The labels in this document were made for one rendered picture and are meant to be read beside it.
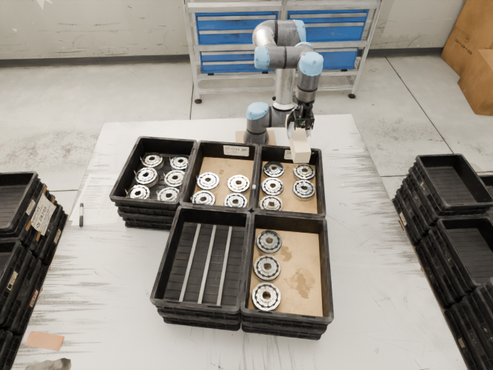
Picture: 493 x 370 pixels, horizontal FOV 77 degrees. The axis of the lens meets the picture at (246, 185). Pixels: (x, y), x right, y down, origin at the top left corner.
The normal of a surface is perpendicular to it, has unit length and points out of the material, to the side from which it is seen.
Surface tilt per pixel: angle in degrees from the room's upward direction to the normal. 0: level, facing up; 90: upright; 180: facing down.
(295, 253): 0
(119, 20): 90
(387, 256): 0
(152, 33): 90
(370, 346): 0
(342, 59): 90
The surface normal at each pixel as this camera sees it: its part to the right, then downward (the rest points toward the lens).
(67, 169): 0.00, -0.65
